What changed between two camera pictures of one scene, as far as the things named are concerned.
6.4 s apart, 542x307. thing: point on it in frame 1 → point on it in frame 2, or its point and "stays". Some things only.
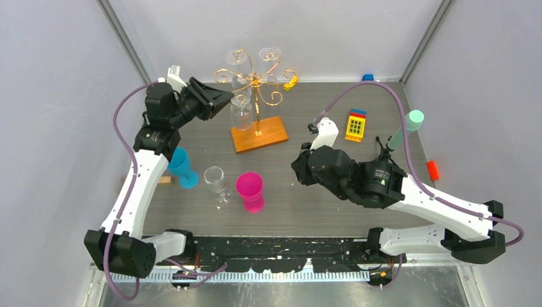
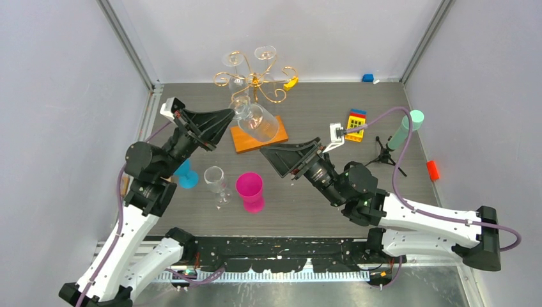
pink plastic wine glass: x=250 y=186 stays
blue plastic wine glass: x=179 y=165 stays
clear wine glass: x=214 y=176 stays
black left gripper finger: x=211 y=96 → x=207 y=126
